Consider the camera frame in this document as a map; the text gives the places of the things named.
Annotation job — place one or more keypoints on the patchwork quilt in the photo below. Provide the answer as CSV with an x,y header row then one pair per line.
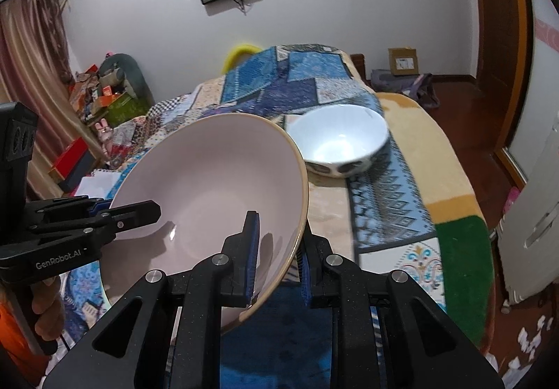
x,y
262,88

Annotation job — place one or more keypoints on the green storage box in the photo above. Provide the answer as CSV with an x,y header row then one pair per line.
x,y
126,112

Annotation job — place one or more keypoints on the cardboard box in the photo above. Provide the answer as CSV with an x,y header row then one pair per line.
x,y
402,61

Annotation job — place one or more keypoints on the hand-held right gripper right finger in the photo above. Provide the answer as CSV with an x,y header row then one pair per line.
x,y
305,280

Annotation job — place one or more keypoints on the yellow foam arch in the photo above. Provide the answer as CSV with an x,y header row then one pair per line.
x,y
238,53

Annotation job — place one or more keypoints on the wooden door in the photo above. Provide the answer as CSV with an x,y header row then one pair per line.
x,y
498,44

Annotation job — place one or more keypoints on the person's left hand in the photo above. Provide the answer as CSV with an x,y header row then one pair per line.
x,y
48,306

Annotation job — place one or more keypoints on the white bowl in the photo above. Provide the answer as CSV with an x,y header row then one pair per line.
x,y
336,140

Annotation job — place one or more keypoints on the white door with stickers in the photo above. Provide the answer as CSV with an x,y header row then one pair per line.
x,y
541,131

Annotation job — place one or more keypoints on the striped pink curtain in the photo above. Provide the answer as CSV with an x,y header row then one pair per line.
x,y
30,66

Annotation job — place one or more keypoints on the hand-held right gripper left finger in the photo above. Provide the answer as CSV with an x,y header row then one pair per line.
x,y
251,258

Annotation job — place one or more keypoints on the dark blue box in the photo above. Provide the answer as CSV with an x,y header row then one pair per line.
x,y
76,181

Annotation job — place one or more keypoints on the red box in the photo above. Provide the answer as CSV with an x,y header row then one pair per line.
x,y
70,160

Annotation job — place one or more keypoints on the purple bag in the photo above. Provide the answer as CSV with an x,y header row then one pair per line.
x,y
393,83

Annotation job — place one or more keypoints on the white paper sheet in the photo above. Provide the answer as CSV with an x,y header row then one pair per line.
x,y
96,184

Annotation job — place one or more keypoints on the wooden bed frame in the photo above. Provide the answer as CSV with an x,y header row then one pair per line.
x,y
357,66

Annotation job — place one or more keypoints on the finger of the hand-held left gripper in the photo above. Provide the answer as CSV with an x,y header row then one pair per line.
x,y
65,208
131,214

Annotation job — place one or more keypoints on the pink bunny toy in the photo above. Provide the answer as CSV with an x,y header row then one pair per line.
x,y
105,131

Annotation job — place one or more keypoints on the grey plush toy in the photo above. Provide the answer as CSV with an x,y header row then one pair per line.
x,y
126,70

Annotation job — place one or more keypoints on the white paper scraps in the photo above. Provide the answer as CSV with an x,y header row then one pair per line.
x,y
533,336

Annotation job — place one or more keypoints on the pink bowl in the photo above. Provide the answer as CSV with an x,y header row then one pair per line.
x,y
209,170

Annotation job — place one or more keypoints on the pile of boxes and toys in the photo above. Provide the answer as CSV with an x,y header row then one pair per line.
x,y
91,92

